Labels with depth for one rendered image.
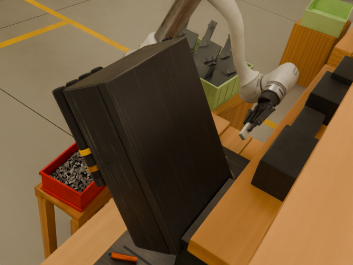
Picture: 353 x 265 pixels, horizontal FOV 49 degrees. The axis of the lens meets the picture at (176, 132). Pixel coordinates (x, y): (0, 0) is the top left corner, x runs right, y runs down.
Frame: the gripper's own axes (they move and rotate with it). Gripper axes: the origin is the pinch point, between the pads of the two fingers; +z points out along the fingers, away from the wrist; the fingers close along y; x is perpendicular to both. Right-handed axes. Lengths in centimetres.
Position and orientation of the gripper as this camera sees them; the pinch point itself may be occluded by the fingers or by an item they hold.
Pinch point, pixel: (246, 131)
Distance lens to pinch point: 149.1
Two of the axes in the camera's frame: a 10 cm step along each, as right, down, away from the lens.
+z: -5.7, 6.6, -4.9
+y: 5.8, -1.0, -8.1
